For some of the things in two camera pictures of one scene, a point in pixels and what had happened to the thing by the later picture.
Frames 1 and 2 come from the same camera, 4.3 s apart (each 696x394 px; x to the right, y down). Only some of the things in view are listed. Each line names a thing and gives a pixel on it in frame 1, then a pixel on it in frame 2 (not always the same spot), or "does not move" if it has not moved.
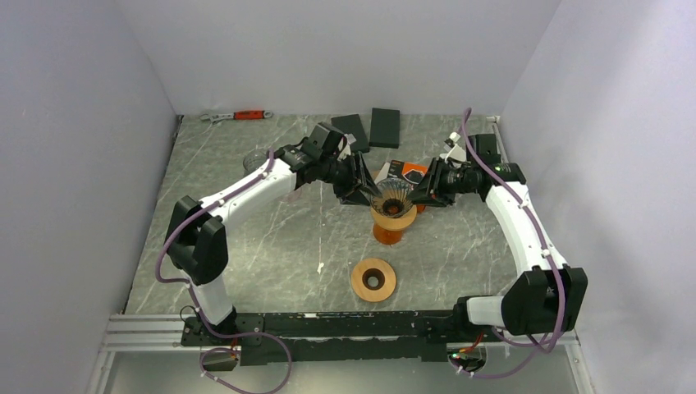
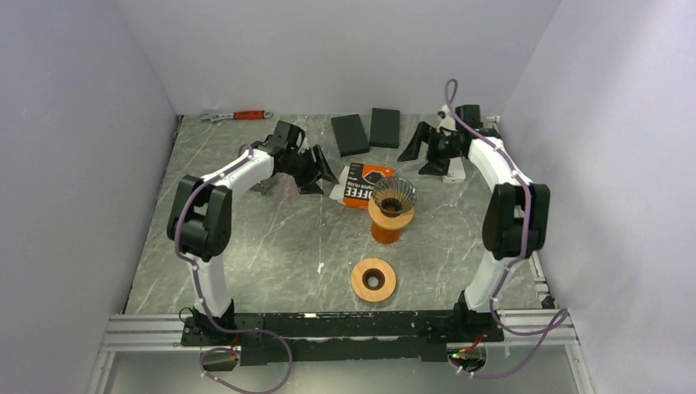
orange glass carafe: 386,236 does not move
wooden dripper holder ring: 394,223 does not move
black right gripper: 426,193 -> 426,134
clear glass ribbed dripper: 395,200 does not move
